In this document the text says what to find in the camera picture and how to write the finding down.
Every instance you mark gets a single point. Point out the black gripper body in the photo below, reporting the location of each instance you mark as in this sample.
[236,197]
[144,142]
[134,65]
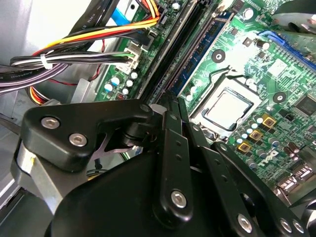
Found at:
[111,209]

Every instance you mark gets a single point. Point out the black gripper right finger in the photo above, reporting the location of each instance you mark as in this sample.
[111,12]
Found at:
[222,177]

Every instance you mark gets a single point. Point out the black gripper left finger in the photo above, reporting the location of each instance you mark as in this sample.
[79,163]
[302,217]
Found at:
[74,118]

